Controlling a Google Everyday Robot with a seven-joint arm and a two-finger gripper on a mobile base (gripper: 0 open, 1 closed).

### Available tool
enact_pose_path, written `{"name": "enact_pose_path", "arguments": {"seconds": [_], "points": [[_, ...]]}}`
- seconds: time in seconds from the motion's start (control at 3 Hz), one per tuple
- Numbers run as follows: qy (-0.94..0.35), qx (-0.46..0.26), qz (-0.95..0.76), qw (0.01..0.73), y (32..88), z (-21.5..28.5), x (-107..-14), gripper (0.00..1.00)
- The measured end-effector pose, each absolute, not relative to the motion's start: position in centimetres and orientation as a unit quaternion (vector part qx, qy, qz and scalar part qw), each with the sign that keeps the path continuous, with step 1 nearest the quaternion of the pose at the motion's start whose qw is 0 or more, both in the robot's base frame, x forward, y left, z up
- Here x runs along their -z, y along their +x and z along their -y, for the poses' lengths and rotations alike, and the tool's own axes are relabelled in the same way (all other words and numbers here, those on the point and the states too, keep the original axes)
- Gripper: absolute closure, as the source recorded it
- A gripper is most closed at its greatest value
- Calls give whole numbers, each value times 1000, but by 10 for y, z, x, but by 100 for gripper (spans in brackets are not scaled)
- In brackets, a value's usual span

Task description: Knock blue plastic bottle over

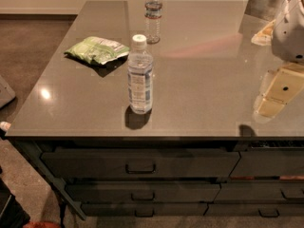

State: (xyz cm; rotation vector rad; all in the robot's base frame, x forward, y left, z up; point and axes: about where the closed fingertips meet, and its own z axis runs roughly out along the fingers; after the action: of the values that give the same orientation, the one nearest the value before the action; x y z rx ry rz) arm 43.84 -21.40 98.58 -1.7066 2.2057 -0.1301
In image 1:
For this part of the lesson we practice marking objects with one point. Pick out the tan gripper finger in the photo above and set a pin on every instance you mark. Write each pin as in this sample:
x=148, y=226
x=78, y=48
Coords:
x=264, y=36
x=278, y=88

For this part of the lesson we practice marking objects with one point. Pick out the blue label plastic bottle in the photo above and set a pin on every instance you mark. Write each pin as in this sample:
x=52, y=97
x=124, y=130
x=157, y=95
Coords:
x=140, y=79

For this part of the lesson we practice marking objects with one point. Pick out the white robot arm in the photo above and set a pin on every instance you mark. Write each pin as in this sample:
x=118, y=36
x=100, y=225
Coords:
x=285, y=35

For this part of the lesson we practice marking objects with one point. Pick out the clear water bottle red label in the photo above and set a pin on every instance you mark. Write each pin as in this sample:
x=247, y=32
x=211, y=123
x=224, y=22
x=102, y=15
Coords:
x=153, y=15

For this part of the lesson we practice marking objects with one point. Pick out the green snack bag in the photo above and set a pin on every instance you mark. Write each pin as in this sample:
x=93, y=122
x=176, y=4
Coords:
x=97, y=51

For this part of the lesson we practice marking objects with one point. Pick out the dark grey drawer cabinet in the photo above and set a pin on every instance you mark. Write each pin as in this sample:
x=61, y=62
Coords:
x=148, y=179

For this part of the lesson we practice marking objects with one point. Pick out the orange object on floor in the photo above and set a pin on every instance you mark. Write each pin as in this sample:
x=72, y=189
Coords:
x=41, y=224

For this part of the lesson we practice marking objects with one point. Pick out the dark bag on floor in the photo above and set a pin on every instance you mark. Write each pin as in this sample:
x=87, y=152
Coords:
x=12, y=214

